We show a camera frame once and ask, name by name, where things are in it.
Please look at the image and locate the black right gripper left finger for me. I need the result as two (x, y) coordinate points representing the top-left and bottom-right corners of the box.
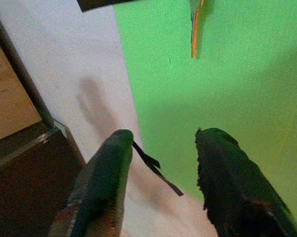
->
(48, 129), (135, 237)

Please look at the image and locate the dark cabinet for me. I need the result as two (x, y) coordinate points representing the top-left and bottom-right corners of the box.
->
(0, 118), (87, 237)

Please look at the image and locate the black tape strip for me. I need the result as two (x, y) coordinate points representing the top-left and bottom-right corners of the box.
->
(132, 142), (185, 198)
(76, 0), (139, 12)

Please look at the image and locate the wooden panel with dark edge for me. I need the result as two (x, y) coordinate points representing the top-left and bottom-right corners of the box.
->
(0, 4), (57, 145)

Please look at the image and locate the green backdrop sheet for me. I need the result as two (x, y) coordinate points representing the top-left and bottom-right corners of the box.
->
(113, 0), (297, 237)

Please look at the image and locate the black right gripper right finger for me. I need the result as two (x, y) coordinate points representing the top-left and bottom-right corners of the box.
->
(194, 127), (297, 237)

